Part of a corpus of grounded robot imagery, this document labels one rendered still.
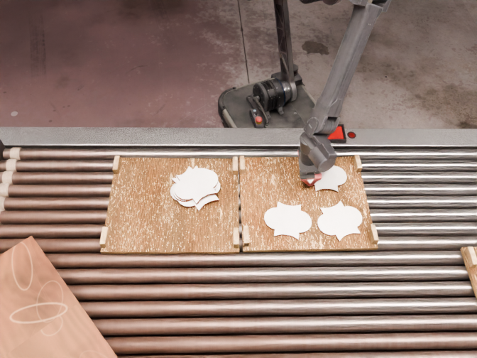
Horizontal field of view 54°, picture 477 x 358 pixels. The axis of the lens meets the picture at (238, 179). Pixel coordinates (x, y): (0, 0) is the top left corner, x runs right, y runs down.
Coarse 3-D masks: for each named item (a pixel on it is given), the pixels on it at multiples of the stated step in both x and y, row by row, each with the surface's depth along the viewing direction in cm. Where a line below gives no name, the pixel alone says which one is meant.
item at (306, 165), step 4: (300, 152) 144; (300, 156) 145; (304, 156) 143; (300, 160) 147; (304, 160) 144; (308, 160) 143; (300, 164) 146; (304, 164) 146; (308, 164) 145; (312, 164) 145; (300, 168) 146; (304, 168) 145; (308, 168) 145; (312, 168) 145; (316, 168) 145; (300, 172) 145; (304, 172) 145; (308, 172) 145; (312, 172) 145; (316, 172) 145; (320, 172) 145
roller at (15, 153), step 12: (12, 156) 159; (24, 156) 160; (36, 156) 160; (48, 156) 160; (60, 156) 160; (72, 156) 160; (84, 156) 160; (96, 156) 161; (108, 156) 161; (120, 156) 161; (132, 156) 161; (144, 156) 161; (156, 156) 162; (168, 156) 162; (180, 156) 162; (192, 156) 162; (204, 156) 162; (216, 156) 162; (228, 156) 163; (252, 156) 163; (264, 156) 163; (276, 156) 163; (288, 156) 163; (360, 156) 165; (372, 156) 165; (384, 156) 165; (396, 156) 165; (408, 156) 165; (420, 156) 165; (432, 156) 166; (444, 156) 166; (456, 156) 166; (468, 156) 166
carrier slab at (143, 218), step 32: (128, 160) 157; (160, 160) 158; (192, 160) 158; (224, 160) 158; (128, 192) 150; (160, 192) 150; (224, 192) 151; (128, 224) 143; (160, 224) 143; (192, 224) 144; (224, 224) 144
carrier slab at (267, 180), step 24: (264, 168) 157; (288, 168) 157; (240, 192) 152; (264, 192) 152; (288, 192) 152; (312, 192) 152; (336, 192) 152; (360, 192) 153; (312, 216) 147; (264, 240) 142; (288, 240) 142; (312, 240) 142; (336, 240) 142; (360, 240) 143
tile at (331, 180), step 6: (330, 168) 157; (336, 168) 157; (324, 174) 155; (330, 174) 155; (336, 174) 156; (342, 174) 156; (318, 180) 154; (324, 180) 154; (330, 180) 154; (336, 180) 154; (342, 180) 154; (318, 186) 152; (324, 186) 153; (330, 186) 153; (336, 186) 153
